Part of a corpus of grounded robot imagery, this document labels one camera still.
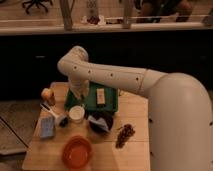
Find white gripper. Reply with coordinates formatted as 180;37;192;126
69;80;90;100

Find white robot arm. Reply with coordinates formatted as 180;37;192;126
57;46;213;171

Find white paper cup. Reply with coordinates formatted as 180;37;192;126
69;105;85;123

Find wooden block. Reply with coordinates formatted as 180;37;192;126
96;88;105;106

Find green plastic tray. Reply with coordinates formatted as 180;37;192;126
64;83;118;112

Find yellow apple toy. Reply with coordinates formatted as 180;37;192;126
41;88;55;106

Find white dish brush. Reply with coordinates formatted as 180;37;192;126
40;103;68;127

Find dark bowl with cloth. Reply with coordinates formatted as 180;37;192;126
88;112;114;134

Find blue sponge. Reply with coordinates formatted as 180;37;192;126
40;116;55;139

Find orange plastic bowl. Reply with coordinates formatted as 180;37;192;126
61;135;92;171

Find office chair base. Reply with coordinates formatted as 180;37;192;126
22;0;53;14

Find seated person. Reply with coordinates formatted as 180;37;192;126
133;0;192;23

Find wooden post left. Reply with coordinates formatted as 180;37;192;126
59;0;72;31

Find wooden post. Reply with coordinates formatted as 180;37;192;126
122;0;134;29
59;0;72;31

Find wooden post right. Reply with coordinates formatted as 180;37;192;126
122;0;134;29

